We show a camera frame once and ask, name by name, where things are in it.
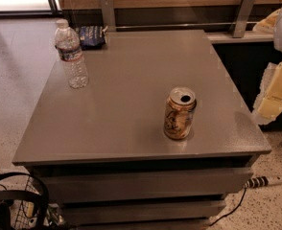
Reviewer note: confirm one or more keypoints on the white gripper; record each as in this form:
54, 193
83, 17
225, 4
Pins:
269, 102

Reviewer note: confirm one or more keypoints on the orange soda can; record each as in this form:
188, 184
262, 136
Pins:
179, 112

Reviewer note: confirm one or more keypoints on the blue chip bag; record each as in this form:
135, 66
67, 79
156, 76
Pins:
92, 37

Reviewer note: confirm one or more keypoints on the grey drawer cabinet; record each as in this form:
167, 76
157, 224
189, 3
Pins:
102, 151

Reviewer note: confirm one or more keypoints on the clear plastic water bottle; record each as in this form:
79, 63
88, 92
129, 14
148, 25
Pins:
68, 45

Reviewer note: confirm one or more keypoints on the right metal wall bracket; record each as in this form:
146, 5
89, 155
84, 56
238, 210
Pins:
239, 25

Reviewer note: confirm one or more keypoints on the metal wall bracket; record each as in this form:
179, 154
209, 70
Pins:
108, 14
239, 25

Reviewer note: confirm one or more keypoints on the left metal wall bracket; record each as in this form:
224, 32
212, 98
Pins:
108, 14

